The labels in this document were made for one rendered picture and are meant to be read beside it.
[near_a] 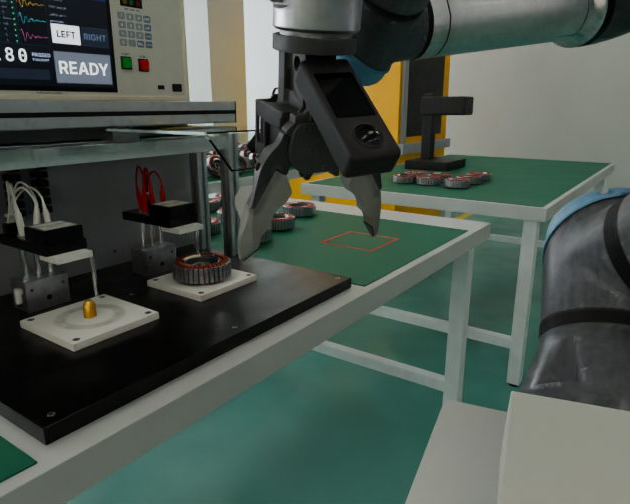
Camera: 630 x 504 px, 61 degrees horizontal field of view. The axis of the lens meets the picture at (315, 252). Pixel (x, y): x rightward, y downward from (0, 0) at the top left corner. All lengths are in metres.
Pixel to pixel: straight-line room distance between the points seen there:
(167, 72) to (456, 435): 0.85
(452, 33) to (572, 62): 5.25
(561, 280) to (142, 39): 0.86
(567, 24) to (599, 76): 5.06
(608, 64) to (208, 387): 5.37
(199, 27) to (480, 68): 2.88
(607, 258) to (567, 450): 0.17
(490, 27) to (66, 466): 0.66
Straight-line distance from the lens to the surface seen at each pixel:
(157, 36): 1.15
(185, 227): 1.05
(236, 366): 0.79
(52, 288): 1.03
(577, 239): 0.56
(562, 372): 0.50
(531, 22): 0.72
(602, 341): 0.51
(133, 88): 1.10
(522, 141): 5.96
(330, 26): 0.46
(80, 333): 0.87
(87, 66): 1.05
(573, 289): 0.54
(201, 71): 4.98
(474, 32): 0.66
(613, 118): 5.80
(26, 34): 1.00
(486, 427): 0.68
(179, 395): 0.73
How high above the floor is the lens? 1.11
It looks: 16 degrees down
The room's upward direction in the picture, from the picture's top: straight up
